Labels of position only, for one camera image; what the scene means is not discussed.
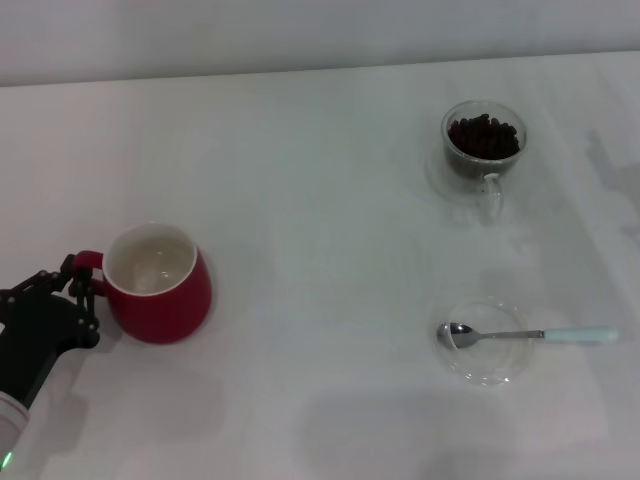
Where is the clear glass saucer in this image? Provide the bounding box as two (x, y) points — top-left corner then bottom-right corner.
(432, 298), (529, 389)

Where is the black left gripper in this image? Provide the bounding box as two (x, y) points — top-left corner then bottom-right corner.
(0, 253), (102, 407)

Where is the coffee beans pile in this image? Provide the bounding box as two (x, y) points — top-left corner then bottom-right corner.
(446, 113), (522, 179)

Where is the glass cup with handle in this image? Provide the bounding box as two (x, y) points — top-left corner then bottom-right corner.
(439, 99), (529, 225)

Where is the blue handled metal spoon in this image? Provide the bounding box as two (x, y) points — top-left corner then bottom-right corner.
(436, 321), (620, 350)

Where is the red ceramic mug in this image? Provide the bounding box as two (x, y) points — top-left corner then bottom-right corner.
(74, 223), (214, 345)

